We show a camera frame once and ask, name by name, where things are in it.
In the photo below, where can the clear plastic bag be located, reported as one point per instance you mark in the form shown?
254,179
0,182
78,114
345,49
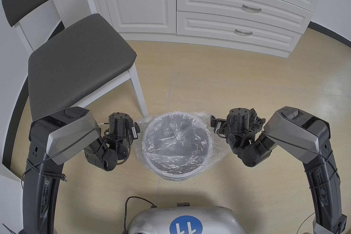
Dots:
179,137

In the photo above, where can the black plastic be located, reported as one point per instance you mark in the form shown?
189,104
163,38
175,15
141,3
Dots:
257,121

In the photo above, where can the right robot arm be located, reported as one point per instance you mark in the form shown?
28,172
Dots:
296,131

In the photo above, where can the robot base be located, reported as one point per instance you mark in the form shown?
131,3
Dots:
186,219

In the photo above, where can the white trash bin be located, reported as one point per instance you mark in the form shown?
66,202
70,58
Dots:
175,175

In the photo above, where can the white chair dark grey cushions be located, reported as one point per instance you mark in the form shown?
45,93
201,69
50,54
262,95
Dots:
82,63

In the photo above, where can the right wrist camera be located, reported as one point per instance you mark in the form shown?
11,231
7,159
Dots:
217,126

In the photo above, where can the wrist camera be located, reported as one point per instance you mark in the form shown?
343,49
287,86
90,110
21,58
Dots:
217,126
135,132

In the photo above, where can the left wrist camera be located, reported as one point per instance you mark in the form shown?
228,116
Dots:
135,132

